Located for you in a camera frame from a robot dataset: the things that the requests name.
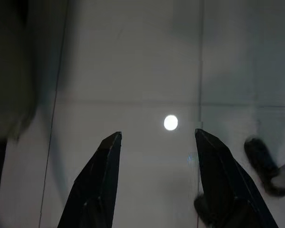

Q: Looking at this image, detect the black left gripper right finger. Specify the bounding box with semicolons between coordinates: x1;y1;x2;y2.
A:
195;128;280;228

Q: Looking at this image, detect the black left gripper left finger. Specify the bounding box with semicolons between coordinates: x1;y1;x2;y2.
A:
57;131;123;228

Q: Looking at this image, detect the black robot foot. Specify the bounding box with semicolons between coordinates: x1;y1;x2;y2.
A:
243;137;285;197
193;191;219;228

